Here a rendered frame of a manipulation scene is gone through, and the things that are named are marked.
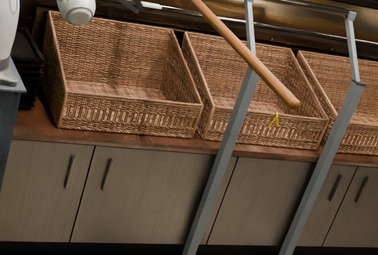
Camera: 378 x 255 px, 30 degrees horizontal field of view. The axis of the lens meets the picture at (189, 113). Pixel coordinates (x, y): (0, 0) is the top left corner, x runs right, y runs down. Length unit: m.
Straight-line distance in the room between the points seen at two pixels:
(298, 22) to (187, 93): 0.74
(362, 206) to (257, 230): 0.52
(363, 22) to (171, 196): 1.33
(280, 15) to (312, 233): 1.00
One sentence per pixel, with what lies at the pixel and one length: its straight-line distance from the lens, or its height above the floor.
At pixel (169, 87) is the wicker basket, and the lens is 3.02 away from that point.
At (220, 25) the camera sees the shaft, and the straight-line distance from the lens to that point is 2.11.
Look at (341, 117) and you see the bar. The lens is 2.93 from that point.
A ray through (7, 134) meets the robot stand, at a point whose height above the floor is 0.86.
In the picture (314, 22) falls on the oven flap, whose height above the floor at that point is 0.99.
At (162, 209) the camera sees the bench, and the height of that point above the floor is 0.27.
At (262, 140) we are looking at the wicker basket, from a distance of 2.92.
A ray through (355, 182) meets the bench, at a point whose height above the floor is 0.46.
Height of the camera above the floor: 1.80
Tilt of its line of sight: 24 degrees down
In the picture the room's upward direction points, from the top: 18 degrees clockwise
